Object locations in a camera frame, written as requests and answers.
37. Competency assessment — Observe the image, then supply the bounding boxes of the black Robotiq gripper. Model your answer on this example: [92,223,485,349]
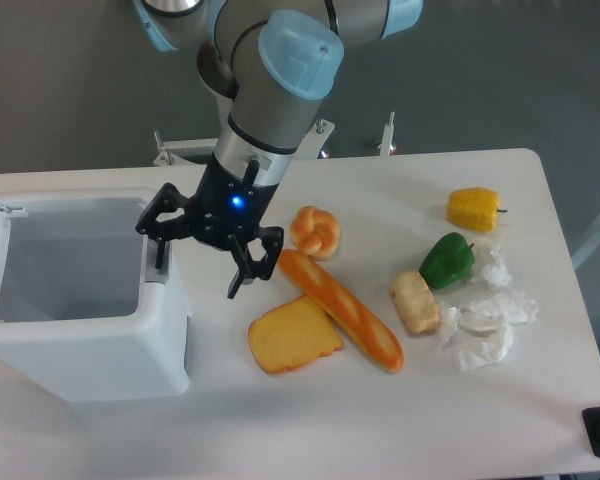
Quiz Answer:
[136,159,284,299]

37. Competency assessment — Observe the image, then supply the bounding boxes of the white push-button trash can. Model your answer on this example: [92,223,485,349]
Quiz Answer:
[0,188,191,402]

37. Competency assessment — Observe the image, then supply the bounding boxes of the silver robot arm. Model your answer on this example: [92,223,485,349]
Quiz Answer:
[136,1,423,295]

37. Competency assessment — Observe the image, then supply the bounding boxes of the knotted bread roll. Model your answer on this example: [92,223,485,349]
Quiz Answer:
[290,206,341,260]

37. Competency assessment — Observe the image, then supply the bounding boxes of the toy toast slice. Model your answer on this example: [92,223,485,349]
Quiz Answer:
[248,295,344,375]

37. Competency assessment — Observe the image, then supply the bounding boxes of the orange toy baguette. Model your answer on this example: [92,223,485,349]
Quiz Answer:
[277,249,404,373]

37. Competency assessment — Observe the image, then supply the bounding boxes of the toy fried pastry piece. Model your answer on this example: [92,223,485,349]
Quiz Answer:
[390,270,440,335]

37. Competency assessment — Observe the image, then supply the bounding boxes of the green toy bell pepper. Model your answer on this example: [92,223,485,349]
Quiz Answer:
[419,232,475,289]

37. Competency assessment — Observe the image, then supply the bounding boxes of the yellow toy corn cob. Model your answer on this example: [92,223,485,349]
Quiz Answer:
[446,187,506,233]

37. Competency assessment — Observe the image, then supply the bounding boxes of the small crumpled white tissue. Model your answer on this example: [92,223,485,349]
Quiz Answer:
[470,244,512,292]

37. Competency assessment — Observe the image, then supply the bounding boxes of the crumpled white tissue paper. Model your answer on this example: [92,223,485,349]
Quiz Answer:
[437,290,539,372]

